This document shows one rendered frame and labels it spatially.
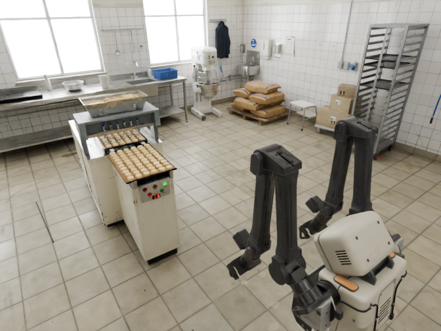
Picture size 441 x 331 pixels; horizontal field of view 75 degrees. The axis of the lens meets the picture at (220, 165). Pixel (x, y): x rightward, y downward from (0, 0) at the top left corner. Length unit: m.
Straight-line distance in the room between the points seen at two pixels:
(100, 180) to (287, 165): 2.33
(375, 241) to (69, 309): 2.26
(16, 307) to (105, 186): 1.15
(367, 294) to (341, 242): 0.17
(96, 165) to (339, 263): 2.33
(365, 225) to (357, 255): 0.11
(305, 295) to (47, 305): 2.21
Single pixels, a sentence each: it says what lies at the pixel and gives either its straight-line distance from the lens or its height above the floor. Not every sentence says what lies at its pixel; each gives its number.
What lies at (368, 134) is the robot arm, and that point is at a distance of 1.15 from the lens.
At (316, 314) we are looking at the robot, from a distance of 1.01.
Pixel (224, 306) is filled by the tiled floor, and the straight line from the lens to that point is 2.45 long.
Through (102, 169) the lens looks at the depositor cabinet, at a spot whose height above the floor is 0.71.
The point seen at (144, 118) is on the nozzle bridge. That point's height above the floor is 1.09.
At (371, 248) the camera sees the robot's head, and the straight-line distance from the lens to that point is 1.04.
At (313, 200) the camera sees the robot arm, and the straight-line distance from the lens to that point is 1.41.
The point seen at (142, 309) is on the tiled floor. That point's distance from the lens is 2.52.
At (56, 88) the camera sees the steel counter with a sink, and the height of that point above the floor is 0.89.
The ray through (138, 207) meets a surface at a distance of 2.36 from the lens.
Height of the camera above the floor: 1.98
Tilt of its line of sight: 28 degrees down
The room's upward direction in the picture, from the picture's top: 1 degrees counter-clockwise
